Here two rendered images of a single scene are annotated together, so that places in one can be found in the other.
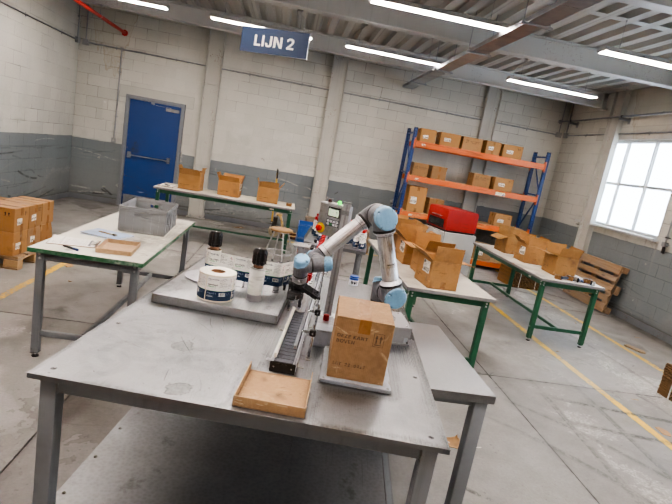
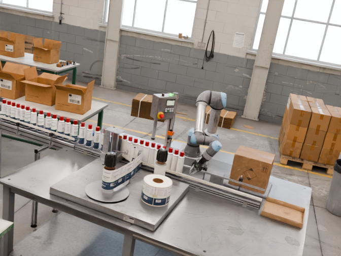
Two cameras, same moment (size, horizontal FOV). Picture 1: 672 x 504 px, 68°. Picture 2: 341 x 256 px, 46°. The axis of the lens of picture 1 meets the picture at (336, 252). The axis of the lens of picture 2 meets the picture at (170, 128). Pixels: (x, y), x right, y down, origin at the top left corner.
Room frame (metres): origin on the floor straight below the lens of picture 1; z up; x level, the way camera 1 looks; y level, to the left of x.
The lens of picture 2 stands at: (1.77, 3.01, 2.28)
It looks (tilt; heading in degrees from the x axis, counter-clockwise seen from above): 19 degrees down; 289
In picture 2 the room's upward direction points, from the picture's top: 9 degrees clockwise
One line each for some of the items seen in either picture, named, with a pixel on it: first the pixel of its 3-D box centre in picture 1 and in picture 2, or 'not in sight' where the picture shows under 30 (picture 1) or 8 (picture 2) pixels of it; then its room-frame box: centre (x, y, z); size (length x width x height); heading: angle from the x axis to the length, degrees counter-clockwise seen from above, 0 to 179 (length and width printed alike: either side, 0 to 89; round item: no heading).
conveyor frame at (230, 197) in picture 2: (302, 308); (162, 172); (2.75, 0.13, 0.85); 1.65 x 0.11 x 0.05; 0
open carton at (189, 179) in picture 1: (191, 177); not in sight; (8.04, 2.53, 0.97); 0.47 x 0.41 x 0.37; 3
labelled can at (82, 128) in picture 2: not in sight; (81, 133); (3.54, 0.13, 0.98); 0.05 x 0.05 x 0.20
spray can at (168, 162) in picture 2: not in sight; (169, 159); (2.71, 0.12, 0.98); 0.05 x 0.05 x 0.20
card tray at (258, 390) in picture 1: (275, 387); (283, 211); (1.76, 0.13, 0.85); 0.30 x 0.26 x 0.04; 0
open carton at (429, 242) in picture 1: (431, 255); (45, 86); (4.74, -0.92, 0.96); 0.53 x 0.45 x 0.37; 99
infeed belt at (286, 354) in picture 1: (303, 307); (162, 171); (2.75, 0.13, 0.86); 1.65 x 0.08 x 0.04; 0
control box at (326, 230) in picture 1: (333, 220); (163, 106); (2.86, 0.04, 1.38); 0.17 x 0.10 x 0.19; 55
